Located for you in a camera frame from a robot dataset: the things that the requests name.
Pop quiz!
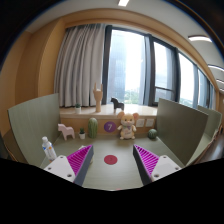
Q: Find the green partition panel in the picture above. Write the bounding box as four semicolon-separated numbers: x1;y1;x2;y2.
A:
156;98;208;165
8;94;60;167

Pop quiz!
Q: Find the white wall socket right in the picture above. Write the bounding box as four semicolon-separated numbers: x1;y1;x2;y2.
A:
145;119;154;127

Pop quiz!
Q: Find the purple round number sign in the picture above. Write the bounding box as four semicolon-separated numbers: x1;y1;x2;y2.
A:
104;121;116;133

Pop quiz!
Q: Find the wooden window ledge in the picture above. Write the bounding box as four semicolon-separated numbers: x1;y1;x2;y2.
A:
60;104;157;135

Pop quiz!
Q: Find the right green partition panel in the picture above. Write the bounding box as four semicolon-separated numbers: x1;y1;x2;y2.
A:
156;98;208;165

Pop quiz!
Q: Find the grey curtain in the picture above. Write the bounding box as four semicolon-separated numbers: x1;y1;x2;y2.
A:
54;24;106;107

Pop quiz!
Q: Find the tall green ceramic cactus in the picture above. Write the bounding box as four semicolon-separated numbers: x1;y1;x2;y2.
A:
88;118;98;138

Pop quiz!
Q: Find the white wall socket left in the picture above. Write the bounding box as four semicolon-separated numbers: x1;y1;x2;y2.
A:
136;119;145;127

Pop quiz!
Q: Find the wooden hand sculpture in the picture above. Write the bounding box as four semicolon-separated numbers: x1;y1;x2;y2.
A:
93;87;103;112

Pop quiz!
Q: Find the white wall socket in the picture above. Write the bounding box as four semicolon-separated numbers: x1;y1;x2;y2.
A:
145;119;154;127
136;119;145;127

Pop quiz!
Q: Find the small potted plant on ledge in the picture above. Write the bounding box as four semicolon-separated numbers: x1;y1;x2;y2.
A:
75;103;81;114

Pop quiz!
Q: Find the round green cactus ball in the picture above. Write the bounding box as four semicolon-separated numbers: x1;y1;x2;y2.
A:
148;129;157;140

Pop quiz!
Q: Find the black toy horse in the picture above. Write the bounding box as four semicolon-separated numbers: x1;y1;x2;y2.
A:
110;97;124;110

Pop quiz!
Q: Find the clear plastic water bottle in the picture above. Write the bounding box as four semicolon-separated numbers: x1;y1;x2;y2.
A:
42;136;57;161

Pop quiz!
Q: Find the left green partition panel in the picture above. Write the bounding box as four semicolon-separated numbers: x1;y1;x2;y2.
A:
8;94;60;167

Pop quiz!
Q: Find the plush mouse toy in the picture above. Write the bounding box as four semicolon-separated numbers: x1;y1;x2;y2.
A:
117;111;139;140

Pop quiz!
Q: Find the red round coaster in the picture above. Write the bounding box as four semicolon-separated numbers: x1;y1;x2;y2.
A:
104;155;118;165

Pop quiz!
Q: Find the pink toy horse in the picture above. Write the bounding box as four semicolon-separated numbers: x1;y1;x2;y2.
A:
58;124;75;139

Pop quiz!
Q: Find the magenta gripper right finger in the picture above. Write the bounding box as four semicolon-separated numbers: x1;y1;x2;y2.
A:
133;144;181;185

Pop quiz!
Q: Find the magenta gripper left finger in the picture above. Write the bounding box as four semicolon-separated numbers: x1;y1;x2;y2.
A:
45;145;94;186

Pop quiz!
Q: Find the small potted plant on table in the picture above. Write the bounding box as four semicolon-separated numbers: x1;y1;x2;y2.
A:
79;128;85;140

